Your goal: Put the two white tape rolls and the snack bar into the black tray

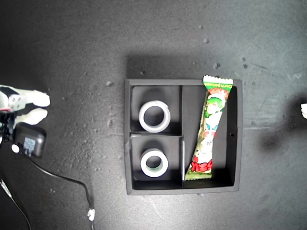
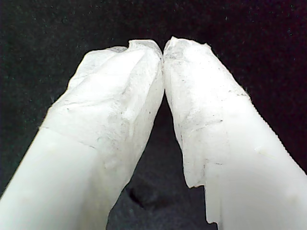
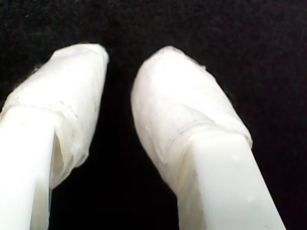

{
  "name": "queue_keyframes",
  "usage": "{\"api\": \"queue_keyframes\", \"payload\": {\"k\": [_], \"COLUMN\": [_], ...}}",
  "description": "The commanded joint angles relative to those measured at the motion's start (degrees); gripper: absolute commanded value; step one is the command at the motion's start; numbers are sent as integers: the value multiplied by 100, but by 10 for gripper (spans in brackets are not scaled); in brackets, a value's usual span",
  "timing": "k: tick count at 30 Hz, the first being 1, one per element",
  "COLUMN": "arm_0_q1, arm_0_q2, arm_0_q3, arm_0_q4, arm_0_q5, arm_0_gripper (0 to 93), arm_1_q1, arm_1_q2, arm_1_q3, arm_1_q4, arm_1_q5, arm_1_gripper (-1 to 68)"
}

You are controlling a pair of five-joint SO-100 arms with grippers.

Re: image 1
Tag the green printed snack bar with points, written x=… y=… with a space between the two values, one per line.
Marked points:
x=213 y=115

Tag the white tape roll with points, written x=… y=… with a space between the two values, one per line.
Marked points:
x=142 y=117
x=143 y=165

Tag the black compartment tray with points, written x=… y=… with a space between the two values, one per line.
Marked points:
x=172 y=187

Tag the black camera box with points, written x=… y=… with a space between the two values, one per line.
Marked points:
x=36 y=136

